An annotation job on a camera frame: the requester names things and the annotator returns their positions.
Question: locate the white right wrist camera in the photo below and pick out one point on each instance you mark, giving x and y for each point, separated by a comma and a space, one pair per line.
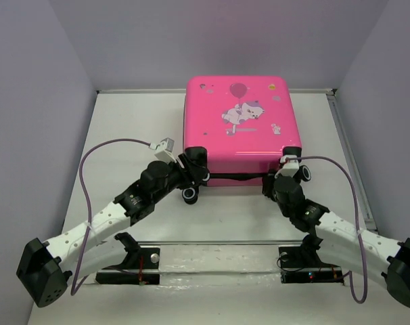
289, 166

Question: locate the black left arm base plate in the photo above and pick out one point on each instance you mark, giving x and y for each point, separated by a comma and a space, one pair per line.
138, 269

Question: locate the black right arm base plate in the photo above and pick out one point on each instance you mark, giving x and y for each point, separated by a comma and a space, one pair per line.
301, 266

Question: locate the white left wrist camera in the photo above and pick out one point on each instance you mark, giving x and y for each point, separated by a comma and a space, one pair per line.
163, 150

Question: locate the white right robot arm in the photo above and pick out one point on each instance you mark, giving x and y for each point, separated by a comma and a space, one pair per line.
336, 241

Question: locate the pink hard-shell suitcase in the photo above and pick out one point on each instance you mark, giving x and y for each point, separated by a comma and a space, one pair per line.
239, 127

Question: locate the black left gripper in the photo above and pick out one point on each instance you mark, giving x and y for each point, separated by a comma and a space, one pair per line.
181, 172

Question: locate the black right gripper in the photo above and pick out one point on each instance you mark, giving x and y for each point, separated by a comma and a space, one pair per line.
268, 181

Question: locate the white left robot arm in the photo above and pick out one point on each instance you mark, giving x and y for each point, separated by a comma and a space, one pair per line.
47, 269

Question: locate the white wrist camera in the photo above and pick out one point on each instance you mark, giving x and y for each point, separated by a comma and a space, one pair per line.
163, 150
289, 166

